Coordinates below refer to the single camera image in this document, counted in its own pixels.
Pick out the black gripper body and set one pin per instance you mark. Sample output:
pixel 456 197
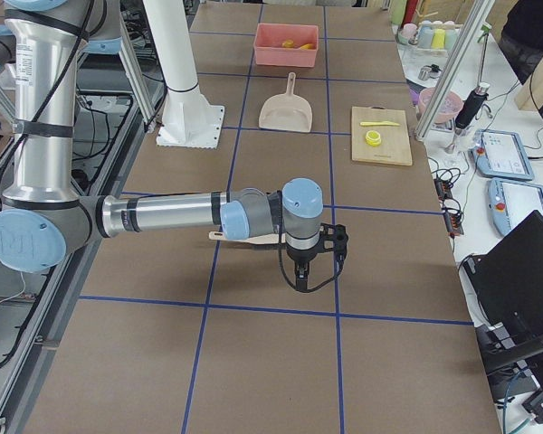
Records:
pixel 300 257

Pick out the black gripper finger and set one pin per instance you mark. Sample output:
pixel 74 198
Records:
pixel 301 271

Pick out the beige hand brush black bristles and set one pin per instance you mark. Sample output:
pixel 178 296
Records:
pixel 258 241

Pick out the beige plastic dustpan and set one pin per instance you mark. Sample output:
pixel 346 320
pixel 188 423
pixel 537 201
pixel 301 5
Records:
pixel 287 111

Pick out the pink plastic bin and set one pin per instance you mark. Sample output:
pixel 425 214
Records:
pixel 268 50

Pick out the yellow toy lemon slice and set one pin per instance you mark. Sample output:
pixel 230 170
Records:
pixel 373 138

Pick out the bamboo cutting board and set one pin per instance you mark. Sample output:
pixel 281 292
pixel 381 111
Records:
pixel 395 147

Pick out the yellow plastic toy knife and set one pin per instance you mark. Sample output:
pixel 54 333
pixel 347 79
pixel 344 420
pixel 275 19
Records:
pixel 385 123

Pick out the black power strip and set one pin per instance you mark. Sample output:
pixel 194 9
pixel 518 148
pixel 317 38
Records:
pixel 450 207

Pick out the grey and purple cloth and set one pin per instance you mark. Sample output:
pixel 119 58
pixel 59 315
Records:
pixel 414 96

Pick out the pink bowl with clear pieces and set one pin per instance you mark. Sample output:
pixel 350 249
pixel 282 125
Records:
pixel 450 108

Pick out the blue framed tablet near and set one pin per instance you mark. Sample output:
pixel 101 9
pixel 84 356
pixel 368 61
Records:
pixel 512 201

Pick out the blue framed tablet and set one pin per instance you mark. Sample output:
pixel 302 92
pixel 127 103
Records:
pixel 501 154
pixel 512 201

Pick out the black water bottle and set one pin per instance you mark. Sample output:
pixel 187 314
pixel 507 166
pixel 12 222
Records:
pixel 472 105

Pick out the blue framed tablet far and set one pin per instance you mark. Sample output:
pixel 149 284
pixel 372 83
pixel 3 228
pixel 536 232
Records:
pixel 501 154

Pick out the black monitor on stand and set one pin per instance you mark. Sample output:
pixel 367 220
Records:
pixel 508 282

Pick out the small shiny metal gadget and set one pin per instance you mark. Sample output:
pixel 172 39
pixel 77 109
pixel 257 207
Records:
pixel 429 72

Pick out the stack of coloured cups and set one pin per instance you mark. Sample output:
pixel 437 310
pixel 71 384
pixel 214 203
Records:
pixel 424 24

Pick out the seated person dark sleeve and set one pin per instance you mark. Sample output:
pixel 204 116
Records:
pixel 521 40

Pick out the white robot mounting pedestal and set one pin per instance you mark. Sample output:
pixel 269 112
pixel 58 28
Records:
pixel 188 119

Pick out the aluminium frame post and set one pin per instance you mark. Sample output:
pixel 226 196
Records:
pixel 476 18

